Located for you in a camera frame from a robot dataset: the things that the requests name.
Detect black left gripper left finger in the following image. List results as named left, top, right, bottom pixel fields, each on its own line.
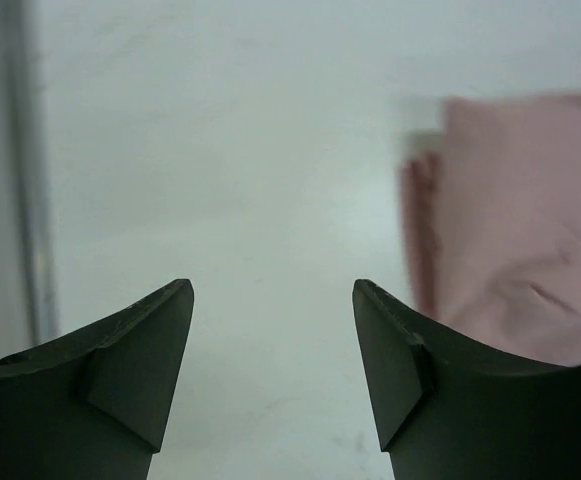
left=0, top=279, right=193, bottom=480

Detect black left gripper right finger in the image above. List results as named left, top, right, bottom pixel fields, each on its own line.
left=352, top=279, right=581, bottom=479

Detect aluminium table edge rail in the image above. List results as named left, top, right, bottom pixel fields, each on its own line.
left=0, top=1, right=59, bottom=344

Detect pink trousers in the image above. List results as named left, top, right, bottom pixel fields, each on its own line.
left=399, top=92, right=581, bottom=366

